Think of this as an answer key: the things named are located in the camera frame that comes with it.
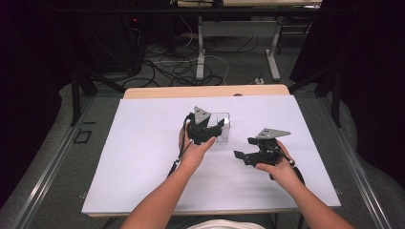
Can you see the person's white shirt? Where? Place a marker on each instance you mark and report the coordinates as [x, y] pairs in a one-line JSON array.
[[226, 225]]

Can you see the metal rail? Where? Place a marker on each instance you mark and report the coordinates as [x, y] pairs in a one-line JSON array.
[[359, 178], [47, 178]]

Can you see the small white block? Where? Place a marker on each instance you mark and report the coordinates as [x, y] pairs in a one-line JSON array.
[[226, 121]]

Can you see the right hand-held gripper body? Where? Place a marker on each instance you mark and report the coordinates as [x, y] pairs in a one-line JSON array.
[[266, 149]]

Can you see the white-legged desk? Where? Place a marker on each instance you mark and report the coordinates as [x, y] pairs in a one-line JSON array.
[[238, 28]]

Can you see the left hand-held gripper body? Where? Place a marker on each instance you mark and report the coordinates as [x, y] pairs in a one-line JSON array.
[[199, 129]]

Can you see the clear plastic box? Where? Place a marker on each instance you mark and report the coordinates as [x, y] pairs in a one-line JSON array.
[[224, 135]]

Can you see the person's left hand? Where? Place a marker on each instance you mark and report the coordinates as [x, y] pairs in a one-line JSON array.
[[192, 156]]

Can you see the black computer tower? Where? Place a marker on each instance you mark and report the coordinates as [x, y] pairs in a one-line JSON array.
[[121, 41]]

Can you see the dark curtain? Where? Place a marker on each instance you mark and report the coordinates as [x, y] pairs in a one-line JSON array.
[[28, 95], [372, 79]]

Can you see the person's right hand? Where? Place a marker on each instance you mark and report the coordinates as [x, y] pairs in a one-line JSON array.
[[283, 173]]

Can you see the black metal stand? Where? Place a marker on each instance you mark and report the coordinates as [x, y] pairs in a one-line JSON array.
[[335, 95], [76, 95]]

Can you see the white power plug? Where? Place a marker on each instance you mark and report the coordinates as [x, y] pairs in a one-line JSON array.
[[259, 81]]

